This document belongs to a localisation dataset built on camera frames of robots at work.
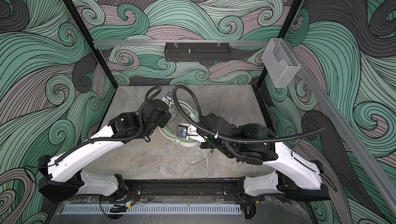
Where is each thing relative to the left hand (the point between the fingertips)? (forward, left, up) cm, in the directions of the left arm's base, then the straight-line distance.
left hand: (164, 106), depth 68 cm
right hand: (-12, -16, +7) cm, 21 cm away
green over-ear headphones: (-9, -3, -6) cm, 11 cm away
